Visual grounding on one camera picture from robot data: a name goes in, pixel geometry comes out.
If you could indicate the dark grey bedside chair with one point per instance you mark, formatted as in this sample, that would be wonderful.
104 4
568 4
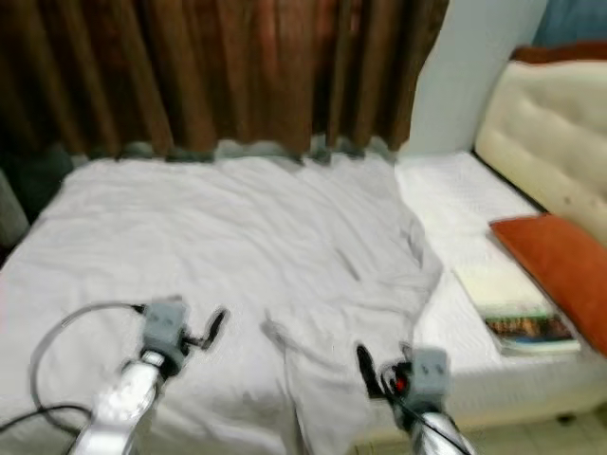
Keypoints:
33 185

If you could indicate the cream bed base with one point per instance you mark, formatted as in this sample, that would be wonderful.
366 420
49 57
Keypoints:
531 408

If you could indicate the white textured mattress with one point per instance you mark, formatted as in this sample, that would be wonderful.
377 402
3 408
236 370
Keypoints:
446 209

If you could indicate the white book colourful cover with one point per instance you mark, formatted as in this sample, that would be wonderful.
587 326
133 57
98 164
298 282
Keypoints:
512 303

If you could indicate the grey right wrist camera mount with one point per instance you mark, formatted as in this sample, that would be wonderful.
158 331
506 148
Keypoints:
427 372

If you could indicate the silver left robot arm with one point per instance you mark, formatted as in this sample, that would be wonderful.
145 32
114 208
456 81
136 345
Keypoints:
128 403

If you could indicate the cream padded wood-framed headboard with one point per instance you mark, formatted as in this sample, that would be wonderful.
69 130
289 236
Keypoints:
550 123

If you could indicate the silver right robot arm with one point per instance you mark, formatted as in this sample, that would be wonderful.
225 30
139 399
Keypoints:
436 436

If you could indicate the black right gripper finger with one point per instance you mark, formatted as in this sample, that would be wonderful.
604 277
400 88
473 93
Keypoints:
370 368

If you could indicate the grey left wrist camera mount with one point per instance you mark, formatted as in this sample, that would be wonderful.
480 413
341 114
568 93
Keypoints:
164 325

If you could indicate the orange pillow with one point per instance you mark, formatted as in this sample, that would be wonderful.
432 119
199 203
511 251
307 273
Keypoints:
560 261

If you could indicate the brown curtain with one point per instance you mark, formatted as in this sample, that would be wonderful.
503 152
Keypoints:
218 66

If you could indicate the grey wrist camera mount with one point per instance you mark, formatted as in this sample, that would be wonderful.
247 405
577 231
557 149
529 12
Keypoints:
164 325
427 372

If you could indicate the white blanket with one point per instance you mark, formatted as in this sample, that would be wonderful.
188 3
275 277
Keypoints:
209 237

